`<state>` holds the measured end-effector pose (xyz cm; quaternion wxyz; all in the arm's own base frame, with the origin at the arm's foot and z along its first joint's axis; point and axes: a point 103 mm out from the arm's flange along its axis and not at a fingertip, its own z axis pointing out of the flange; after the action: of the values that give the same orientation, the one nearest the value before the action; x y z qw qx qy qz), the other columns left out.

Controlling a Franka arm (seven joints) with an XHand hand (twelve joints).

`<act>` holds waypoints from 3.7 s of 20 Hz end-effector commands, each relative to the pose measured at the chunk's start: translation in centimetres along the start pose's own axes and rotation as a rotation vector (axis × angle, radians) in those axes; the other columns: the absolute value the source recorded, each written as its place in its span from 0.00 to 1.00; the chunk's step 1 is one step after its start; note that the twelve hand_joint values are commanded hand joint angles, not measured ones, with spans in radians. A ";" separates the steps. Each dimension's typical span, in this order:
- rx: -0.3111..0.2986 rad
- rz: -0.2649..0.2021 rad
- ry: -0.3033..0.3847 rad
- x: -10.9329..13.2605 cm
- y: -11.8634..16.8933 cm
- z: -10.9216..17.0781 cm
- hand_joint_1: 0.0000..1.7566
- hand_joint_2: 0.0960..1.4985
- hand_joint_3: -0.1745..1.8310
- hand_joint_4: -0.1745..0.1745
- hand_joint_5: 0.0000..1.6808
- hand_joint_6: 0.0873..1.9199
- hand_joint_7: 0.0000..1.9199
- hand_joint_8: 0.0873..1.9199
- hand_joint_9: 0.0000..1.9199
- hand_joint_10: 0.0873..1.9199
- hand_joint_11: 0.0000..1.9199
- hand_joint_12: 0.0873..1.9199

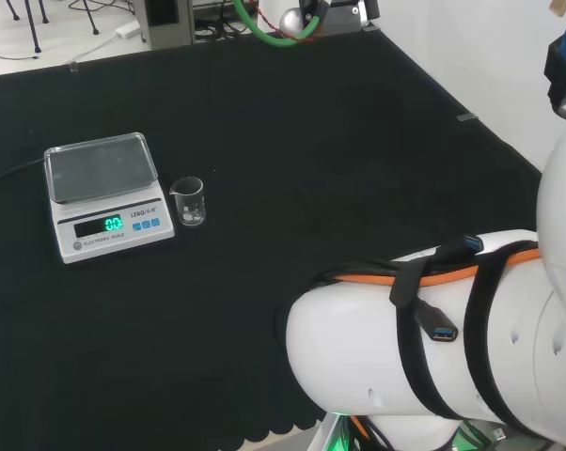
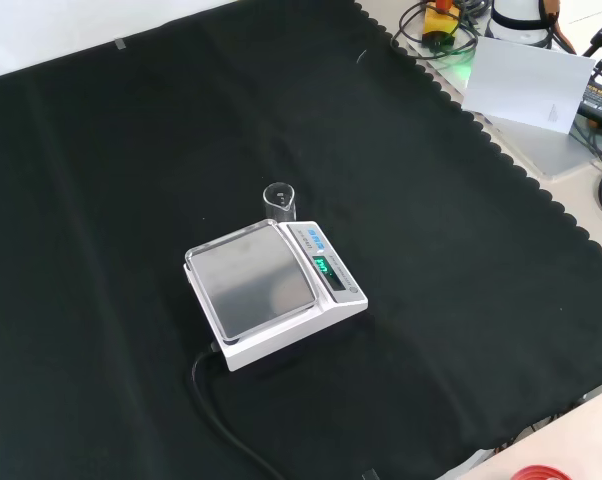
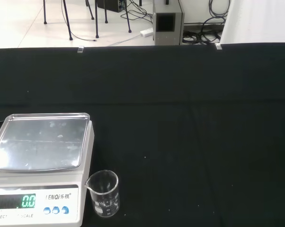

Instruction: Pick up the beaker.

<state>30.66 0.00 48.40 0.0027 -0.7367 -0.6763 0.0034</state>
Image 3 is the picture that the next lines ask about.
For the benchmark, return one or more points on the black bench cloth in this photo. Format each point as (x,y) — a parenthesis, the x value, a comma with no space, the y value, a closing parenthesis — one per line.
(180,118)

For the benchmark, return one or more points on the white power strip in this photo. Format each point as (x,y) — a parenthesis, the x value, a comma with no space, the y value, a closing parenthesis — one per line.
(146,32)

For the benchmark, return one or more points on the clear cloth clip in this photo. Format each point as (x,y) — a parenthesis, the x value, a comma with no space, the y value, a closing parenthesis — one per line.
(217,46)
(80,49)

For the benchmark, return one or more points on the grey metal box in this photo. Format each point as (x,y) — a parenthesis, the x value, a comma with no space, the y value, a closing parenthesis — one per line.
(178,23)

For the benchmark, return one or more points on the black tripod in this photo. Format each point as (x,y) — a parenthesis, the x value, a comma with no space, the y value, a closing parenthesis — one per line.
(67,19)
(96,23)

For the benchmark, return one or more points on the white electronic balance steel pan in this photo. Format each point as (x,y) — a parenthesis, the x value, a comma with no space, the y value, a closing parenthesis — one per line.
(38,146)

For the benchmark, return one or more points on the black device box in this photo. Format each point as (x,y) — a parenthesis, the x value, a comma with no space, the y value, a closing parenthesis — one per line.
(109,5)

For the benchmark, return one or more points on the pale board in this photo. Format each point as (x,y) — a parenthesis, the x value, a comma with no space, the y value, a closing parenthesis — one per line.
(258,21)

